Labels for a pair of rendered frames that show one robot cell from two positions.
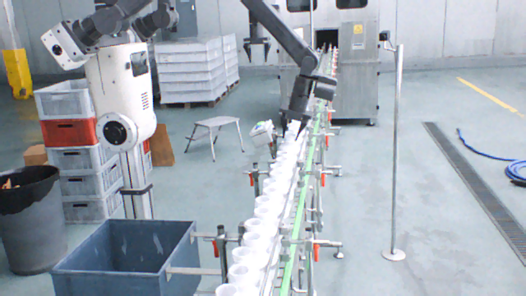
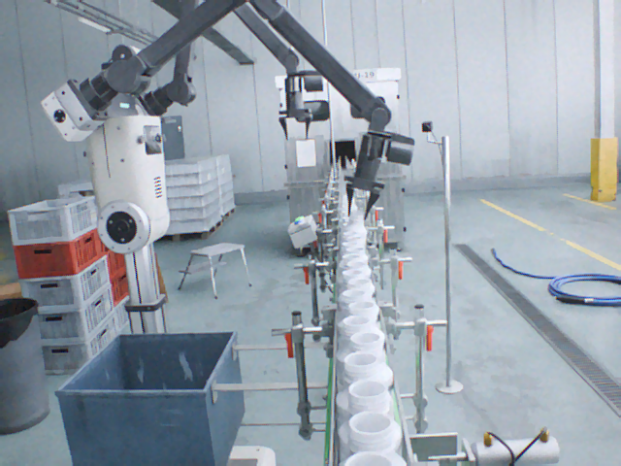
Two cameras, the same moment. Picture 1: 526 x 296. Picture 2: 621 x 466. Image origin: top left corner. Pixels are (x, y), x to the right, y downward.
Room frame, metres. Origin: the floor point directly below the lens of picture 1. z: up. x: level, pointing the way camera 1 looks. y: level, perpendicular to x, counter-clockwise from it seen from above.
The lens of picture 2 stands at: (0.11, 0.17, 1.40)
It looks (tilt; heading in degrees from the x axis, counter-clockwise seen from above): 10 degrees down; 354
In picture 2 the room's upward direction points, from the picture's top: 4 degrees counter-clockwise
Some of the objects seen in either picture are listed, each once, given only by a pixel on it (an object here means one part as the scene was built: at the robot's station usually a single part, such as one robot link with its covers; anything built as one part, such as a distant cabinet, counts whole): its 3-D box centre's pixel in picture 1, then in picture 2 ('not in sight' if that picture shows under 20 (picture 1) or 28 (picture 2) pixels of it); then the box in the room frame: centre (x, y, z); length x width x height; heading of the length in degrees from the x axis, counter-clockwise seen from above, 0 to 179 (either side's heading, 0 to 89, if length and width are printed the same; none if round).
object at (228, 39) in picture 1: (210, 62); (201, 187); (10.11, 0.98, 0.59); 1.25 x 1.03 x 1.17; 170
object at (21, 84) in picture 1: (18, 74); not in sight; (10.25, 5.33, 0.55); 0.40 x 0.40 x 1.10; 79
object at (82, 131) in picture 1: (83, 123); (62, 249); (3.65, 1.46, 0.78); 0.61 x 0.41 x 0.22; 176
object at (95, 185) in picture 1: (92, 173); (73, 312); (3.64, 1.46, 0.33); 0.61 x 0.41 x 0.22; 175
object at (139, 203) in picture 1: (142, 228); (154, 358); (1.70, 0.51, 0.74); 0.11 x 0.11 x 0.40; 79
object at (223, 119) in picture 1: (212, 136); (212, 267); (5.12, 0.56, 0.21); 0.61 x 0.47 x 0.41; 42
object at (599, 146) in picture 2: not in sight; (604, 169); (8.05, -6.06, 0.55); 0.40 x 0.40 x 1.10; 79
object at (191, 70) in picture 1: (193, 71); (181, 197); (8.54, 1.18, 0.59); 1.24 x 1.03 x 1.17; 171
